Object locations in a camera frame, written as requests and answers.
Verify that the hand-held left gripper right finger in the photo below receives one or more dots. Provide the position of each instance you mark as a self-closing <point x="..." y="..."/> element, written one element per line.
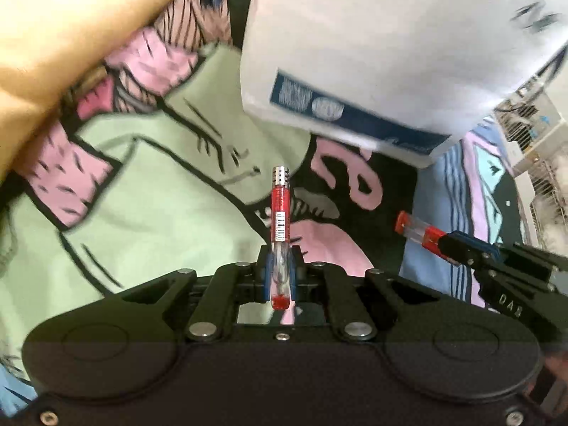
<point x="297" y="275"/>

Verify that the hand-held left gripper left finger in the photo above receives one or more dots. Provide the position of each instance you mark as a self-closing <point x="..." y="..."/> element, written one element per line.
<point x="265" y="275"/>

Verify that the white foil-lined insulated bag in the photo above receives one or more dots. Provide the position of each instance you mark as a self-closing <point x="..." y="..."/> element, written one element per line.
<point x="377" y="44"/>

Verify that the silver capped red lip gloss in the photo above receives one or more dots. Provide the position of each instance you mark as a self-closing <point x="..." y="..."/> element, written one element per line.
<point x="280" y="204"/>

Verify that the printed blanket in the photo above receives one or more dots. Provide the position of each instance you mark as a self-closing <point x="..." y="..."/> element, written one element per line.
<point x="155" y="186"/>

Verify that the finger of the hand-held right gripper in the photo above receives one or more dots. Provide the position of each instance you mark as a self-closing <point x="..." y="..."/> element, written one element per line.
<point x="472" y="242"/>
<point x="459" y="253"/>

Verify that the red clear lip gloss tube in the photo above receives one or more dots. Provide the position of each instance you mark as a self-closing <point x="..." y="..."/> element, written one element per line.
<point x="417" y="228"/>

